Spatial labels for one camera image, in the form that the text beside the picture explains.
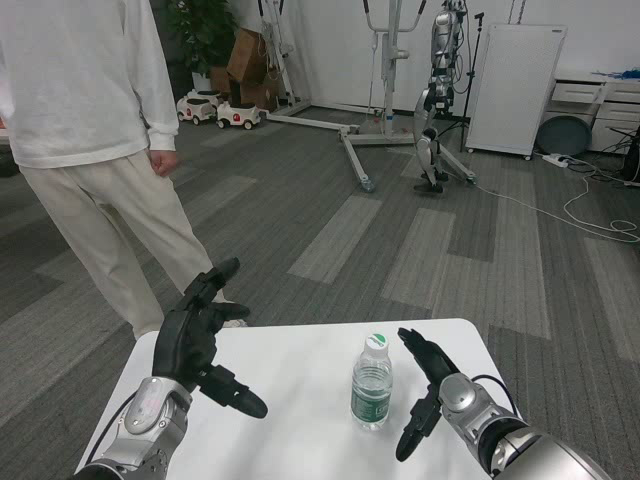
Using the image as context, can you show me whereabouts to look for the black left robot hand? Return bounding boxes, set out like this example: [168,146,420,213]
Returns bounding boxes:
[151,257,269,419]

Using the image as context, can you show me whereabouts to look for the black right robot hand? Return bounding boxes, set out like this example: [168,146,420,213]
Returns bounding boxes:
[395,327,461,462]

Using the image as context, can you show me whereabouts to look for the clear green-label water bottle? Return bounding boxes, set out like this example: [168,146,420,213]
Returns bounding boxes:
[349,332,394,432]

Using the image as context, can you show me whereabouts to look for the hanging silver humanoid robot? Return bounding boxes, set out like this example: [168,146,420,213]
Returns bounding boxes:
[412,0,469,195]

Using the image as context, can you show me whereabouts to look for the white toy car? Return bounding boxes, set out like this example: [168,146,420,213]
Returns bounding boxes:
[215,99,262,131]
[176,89,221,126]

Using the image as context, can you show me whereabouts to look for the round dark grey disc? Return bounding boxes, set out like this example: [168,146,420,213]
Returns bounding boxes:
[535,114,594,156]

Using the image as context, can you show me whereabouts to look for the brown cardboard box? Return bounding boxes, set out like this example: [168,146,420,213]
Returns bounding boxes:
[209,64,281,112]

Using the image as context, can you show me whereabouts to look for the black equipment case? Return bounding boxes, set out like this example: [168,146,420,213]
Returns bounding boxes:
[619,127,640,184]

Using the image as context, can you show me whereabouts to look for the white cabinet on wheels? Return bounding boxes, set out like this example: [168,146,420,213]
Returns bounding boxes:
[464,23,569,161]

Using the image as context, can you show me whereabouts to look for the black tripod stand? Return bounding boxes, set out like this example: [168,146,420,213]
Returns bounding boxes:
[434,12,486,154]

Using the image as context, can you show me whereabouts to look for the person in white clothes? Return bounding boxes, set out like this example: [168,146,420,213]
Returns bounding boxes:
[0,0,250,342]

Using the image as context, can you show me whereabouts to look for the humanoid robot on stand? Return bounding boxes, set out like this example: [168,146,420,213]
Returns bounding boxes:
[338,0,477,194]

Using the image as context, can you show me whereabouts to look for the white drawer cabinet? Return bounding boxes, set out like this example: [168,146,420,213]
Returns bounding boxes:
[552,77,640,154]

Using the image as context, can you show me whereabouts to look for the green potted plant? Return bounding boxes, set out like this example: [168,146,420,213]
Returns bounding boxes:
[167,0,241,94]

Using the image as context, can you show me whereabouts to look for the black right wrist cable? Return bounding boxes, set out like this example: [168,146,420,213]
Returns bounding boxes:
[469,374,521,419]

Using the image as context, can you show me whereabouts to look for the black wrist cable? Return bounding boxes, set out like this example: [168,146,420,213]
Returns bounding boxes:
[469,374,521,419]
[87,392,136,461]

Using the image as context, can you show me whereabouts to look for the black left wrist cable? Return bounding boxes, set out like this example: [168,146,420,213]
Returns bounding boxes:
[87,392,136,461]

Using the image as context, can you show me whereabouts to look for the white floor cable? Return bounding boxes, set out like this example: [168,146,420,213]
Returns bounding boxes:
[472,159,634,244]

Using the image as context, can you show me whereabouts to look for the white lift frame with cables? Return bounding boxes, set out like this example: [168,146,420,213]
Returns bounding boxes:
[257,0,361,136]

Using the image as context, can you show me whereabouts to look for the blue cable pile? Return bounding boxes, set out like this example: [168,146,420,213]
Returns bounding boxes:
[592,68,640,81]

